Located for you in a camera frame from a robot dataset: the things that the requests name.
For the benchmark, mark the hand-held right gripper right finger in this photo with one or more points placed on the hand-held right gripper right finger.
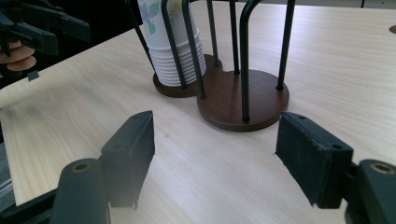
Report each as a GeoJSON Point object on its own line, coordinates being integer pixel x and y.
{"type": "Point", "coordinates": [314, 158]}

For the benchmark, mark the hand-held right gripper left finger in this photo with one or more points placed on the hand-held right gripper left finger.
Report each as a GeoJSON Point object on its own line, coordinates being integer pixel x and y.
{"type": "Point", "coordinates": [129, 161]}

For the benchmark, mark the stack of white paper cups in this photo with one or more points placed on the stack of white paper cups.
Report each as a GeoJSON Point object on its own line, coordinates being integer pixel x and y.
{"type": "Point", "coordinates": [162, 34]}

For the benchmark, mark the grey tape piece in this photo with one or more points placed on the grey tape piece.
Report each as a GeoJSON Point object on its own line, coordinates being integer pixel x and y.
{"type": "Point", "coordinates": [33, 75]}

